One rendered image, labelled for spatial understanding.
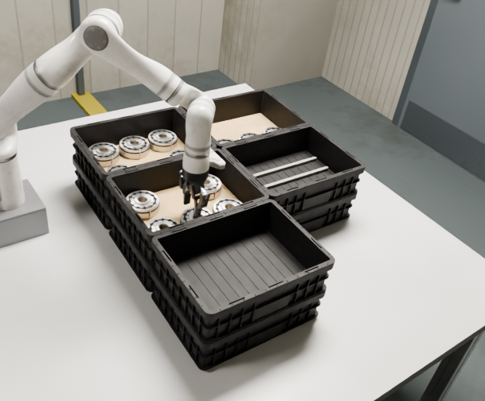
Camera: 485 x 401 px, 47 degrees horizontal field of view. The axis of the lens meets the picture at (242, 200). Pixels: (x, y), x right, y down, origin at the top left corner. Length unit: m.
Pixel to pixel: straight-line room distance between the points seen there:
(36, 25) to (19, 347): 2.60
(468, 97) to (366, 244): 2.08
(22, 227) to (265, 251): 0.74
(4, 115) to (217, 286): 0.71
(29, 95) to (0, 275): 0.53
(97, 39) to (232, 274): 0.69
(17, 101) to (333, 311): 1.04
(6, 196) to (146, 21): 2.57
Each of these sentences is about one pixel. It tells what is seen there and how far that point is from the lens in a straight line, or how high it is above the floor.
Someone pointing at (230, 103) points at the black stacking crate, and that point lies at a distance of 2.16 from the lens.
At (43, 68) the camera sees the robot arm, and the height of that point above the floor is 1.28.
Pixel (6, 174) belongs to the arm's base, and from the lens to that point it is 1.71.
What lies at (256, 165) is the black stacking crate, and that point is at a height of 0.83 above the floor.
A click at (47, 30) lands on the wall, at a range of 3.85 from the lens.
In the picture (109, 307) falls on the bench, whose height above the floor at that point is 0.70.
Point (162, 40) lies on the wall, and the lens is 4.23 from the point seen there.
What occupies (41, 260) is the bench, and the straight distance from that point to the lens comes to 1.76.
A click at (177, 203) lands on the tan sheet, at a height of 0.83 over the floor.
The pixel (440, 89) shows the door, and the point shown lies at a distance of 3.95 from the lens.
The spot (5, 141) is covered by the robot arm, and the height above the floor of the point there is 1.02.
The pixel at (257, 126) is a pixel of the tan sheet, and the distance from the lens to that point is 2.18.
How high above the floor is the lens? 1.91
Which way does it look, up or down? 37 degrees down
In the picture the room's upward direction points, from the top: 8 degrees clockwise
